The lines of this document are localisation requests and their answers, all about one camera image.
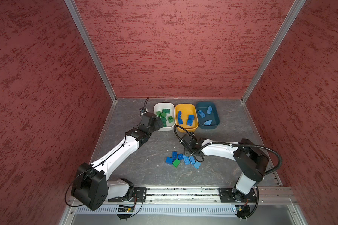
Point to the bright green lego brick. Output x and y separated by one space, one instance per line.
176 163

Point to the green eight-stud lego brick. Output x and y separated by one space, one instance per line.
164 121

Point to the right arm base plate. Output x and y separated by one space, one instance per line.
228 195

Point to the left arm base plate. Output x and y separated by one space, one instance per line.
138 194

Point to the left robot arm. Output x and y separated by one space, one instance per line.
91 185

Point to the dark blue lego brick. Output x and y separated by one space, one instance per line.
179 118

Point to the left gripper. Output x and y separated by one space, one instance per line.
157 126

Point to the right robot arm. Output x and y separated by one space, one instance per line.
250 158

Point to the aluminium corner post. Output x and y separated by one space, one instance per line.
281 34
74 12

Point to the yellow plastic bin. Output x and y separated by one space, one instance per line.
186 110

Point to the dark blue square lego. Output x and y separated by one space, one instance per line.
169 160

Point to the right aluminium corner post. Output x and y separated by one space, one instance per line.
281 34

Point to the dark teal plastic bin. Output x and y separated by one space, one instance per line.
203 105

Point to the aluminium front rail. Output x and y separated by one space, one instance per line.
210 195

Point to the left aluminium corner post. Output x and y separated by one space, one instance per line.
74 12

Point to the light blue long lego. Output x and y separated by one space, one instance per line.
209 110

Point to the light blue lego plate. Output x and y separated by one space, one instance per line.
201 114

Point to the light blue sloped lego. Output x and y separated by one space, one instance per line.
208 123

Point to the small green rounded lego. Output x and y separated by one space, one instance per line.
170 119

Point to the dark blue hollow lego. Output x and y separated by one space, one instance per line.
174 155

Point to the light blue small lego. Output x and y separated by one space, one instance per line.
197 165

